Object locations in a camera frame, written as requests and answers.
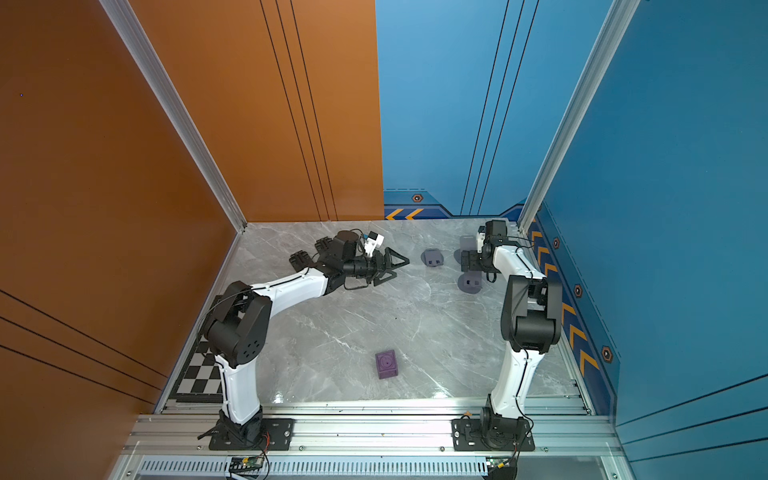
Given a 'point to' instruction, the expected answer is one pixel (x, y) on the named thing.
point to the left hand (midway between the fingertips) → (404, 264)
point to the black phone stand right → (322, 245)
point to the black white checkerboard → (202, 382)
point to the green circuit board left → (244, 464)
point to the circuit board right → (501, 468)
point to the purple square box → (386, 364)
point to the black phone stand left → (300, 260)
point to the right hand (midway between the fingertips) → (478, 262)
